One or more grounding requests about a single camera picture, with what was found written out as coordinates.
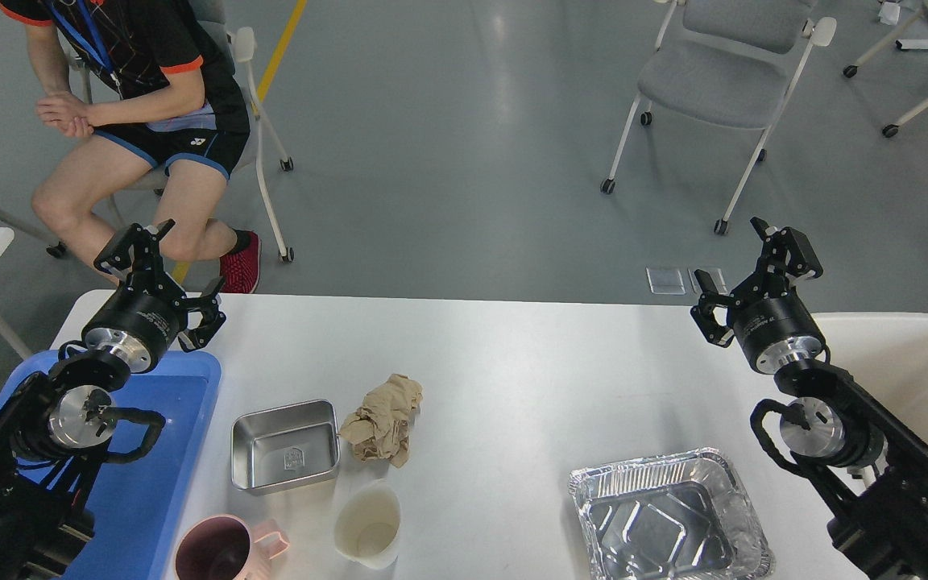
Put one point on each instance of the white plastic bin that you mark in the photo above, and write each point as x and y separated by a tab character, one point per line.
887	354

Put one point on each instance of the crumpled brown paper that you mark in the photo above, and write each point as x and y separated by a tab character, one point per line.
379	429

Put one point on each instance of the grey chair white frame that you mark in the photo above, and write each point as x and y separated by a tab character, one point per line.
732	64

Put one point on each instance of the white chair under person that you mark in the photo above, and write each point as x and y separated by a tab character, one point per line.
237	48

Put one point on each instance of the seated person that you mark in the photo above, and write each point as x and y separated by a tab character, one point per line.
140	85

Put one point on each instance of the aluminium foil tray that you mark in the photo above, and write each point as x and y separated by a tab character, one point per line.
677	516

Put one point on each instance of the white paper cup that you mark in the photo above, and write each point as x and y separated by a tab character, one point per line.
367	530

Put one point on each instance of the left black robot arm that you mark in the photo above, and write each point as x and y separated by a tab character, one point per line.
61	426

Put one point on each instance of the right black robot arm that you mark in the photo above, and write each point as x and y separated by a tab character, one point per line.
869	468

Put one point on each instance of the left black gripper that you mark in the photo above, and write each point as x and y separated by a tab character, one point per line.
149	311

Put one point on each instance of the blue plastic tray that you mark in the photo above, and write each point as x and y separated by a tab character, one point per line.
136	507

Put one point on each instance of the pink plastic mug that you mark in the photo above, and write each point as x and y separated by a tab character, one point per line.
226	547

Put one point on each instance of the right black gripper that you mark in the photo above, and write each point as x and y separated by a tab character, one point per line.
770	324

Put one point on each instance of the stainless steel rectangular tray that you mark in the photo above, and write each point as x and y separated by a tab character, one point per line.
285	447

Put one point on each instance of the left floor outlet plate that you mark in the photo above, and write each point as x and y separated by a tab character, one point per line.
666	281

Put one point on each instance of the floor outlet plate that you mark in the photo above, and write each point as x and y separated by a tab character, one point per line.
666	281
716	275

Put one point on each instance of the right floor outlet plate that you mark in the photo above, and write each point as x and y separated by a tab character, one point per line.
716	275

